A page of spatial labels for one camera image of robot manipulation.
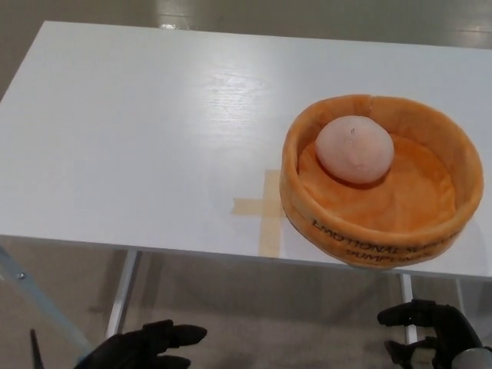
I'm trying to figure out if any short beige tape strip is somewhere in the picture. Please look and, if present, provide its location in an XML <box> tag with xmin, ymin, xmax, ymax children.
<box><xmin>232</xmin><ymin>197</ymin><xmax>288</xmax><ymax>216</ymax></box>

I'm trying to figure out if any light blue metal bar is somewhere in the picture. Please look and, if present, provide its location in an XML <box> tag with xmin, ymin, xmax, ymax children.
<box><xmin>0</xmin><ymin>245</ymin><xmax>93</xmax><ymax>353</ymax></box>

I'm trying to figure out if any white straight table leg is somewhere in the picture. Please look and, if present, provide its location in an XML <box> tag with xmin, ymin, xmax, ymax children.
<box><xmin>455</xmin><ymin>278</ymin><xmax>472</xmax><ymax>312</ymax></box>
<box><xmin>399</xmin><ymin>273</ymin><xmax>420</xmax><ymax>347</ymax></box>

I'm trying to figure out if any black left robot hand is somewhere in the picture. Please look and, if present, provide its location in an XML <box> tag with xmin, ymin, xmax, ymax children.
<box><xmin>78</xmin><ymin>319</ymin><xmax>208</xmax><ymax>369</ymax></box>

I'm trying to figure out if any orange plush round plate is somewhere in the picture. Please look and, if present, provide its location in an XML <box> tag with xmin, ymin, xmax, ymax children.
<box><xmin>281</xmin><ymin>93</ymin><xmax>484</xmax><ymax>272</ymax></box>

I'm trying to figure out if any white slanted table leg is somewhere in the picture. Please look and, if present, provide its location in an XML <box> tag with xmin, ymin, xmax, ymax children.
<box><xmin>105</xmin><ymin>249</ymin><xmax>141</xmax><ymax>335</ymax></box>

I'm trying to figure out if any pink round plush toy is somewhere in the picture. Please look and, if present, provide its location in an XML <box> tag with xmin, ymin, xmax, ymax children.
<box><xmin>314</xmin><ymin>114</ymin><xmax>396</xmax><ymax>186</ymax></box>

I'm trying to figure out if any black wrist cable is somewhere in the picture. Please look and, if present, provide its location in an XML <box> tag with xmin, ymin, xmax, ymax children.
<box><xmin>29</xmin><ymin>328</ymin><xmax>44</xmax><ymax>369</ymax></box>

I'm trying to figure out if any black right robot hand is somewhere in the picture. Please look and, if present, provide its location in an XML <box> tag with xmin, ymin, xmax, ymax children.
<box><xmin>376</xmin><ymin>299</ymin><xmax>484</xmax><ymax>369</ymax></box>

